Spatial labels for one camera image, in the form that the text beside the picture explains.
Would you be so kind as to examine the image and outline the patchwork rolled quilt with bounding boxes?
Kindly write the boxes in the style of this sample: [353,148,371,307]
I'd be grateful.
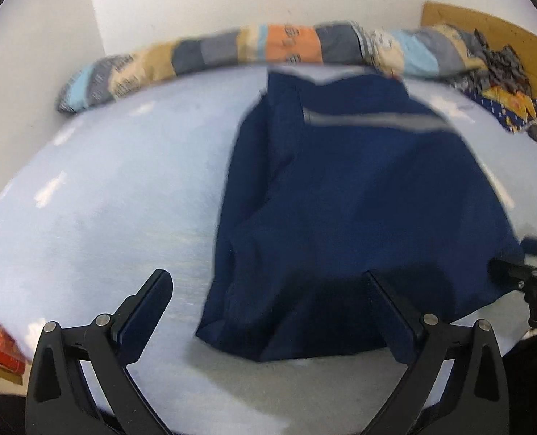
[55,22,487,114]

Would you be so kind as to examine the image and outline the grey black patterned cloth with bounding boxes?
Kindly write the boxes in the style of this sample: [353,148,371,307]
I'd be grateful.
[447,29,532,96]

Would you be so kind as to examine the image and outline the yellow navy star blanket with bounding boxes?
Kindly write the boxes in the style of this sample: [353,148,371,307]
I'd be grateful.
[467,86,537,134]

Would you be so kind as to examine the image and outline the navy blue work garment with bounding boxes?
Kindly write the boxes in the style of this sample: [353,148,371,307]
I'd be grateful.
[196,72,523,361]

